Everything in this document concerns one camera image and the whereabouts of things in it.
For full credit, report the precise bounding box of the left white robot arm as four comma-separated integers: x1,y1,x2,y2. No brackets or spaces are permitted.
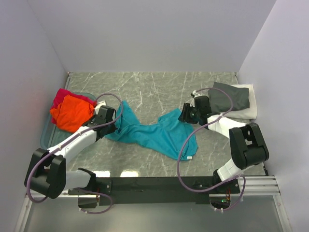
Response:
24,105,119,203

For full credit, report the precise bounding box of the folded white t-shirt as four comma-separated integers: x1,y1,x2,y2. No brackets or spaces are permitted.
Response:
213,82,257,120

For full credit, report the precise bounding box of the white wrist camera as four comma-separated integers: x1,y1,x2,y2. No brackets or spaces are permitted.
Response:
94,101,106,115
190,90,200,107

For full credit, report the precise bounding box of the magenta t-shirt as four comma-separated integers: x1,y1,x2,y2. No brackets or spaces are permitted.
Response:
51,88,97,109

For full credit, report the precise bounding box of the teal t-shirt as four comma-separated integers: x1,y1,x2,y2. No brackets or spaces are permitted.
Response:
105,101,198,161

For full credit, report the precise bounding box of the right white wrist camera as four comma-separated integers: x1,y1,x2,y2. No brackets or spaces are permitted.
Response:
190,90,200,107

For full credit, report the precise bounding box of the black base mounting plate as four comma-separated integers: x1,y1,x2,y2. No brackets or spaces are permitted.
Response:
68,176,240,208

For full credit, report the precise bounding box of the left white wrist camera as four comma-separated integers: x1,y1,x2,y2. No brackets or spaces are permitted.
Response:
94,101,106,115

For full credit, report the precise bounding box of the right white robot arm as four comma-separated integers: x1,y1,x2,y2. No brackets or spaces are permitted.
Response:
178,96,269,193

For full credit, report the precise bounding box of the orange t-shirt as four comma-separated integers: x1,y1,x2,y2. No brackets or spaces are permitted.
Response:
50,95,95,133

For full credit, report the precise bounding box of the folded dark grey t-shirt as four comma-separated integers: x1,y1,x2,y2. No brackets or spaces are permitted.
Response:
208,82,250,113

